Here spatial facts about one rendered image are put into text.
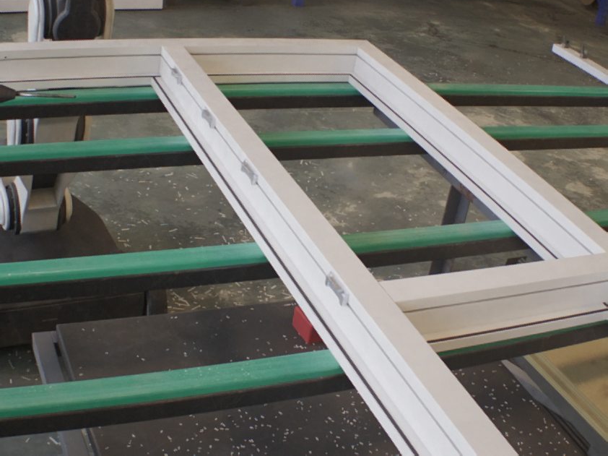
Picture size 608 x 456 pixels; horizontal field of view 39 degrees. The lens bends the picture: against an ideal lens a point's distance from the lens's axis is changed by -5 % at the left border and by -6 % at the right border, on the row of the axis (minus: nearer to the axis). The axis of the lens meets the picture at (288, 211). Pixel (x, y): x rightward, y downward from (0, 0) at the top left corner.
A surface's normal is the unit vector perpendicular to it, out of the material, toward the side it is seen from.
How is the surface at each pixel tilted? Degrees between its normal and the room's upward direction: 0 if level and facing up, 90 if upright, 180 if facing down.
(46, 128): 111
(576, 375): 0
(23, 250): 0
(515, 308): 90
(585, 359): 0
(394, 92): 90
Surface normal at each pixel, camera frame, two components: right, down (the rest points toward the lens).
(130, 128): 0.15, -0.87
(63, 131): 0.37, 0.77
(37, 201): 0.37, -0.45
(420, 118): -0.92, 0.07
